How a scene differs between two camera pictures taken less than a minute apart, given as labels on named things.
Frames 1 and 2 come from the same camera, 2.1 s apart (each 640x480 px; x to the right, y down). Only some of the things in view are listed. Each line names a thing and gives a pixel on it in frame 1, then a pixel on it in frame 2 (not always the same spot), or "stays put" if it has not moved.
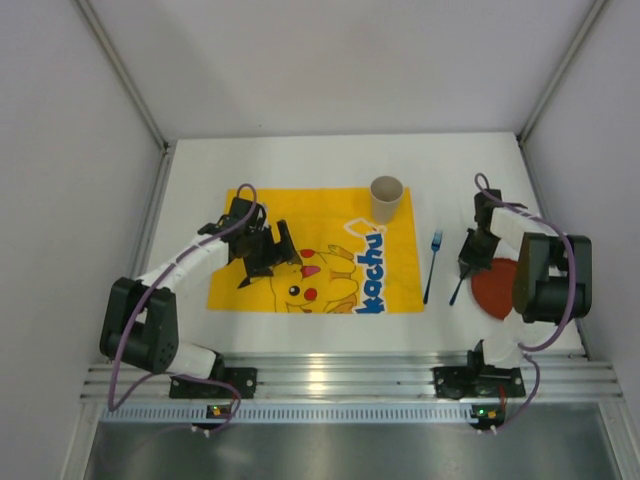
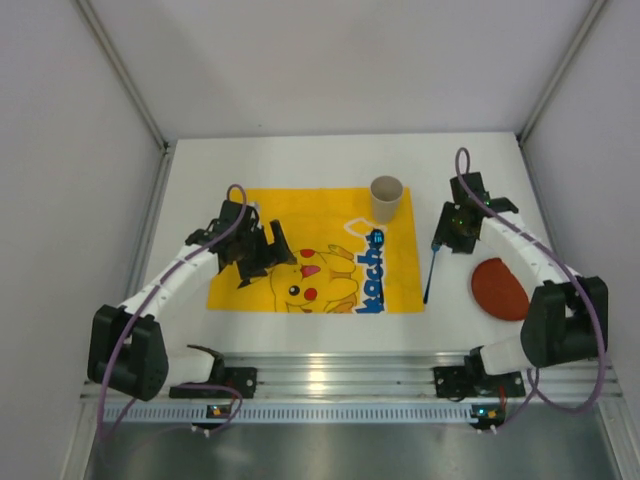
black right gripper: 470,255 to 447,236
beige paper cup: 386,192 stays put
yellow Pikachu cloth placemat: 351,261 stays put
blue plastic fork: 436,243 stays put
